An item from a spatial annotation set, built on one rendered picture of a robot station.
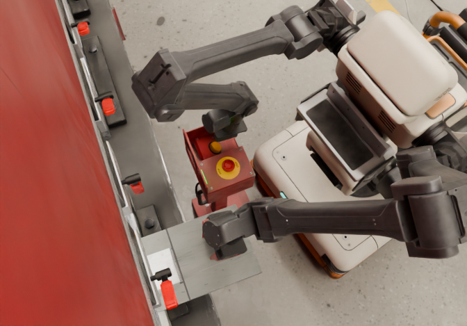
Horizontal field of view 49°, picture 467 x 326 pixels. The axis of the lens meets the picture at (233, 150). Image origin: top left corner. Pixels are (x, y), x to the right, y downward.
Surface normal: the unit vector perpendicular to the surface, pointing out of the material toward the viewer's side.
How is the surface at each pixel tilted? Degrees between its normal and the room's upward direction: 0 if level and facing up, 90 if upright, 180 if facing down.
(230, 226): 35
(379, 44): 42
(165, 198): 0
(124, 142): 0
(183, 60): 21
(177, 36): 0
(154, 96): 47
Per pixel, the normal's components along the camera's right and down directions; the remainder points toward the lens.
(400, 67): -0.53, 0.09
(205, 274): 0.03, -0.36
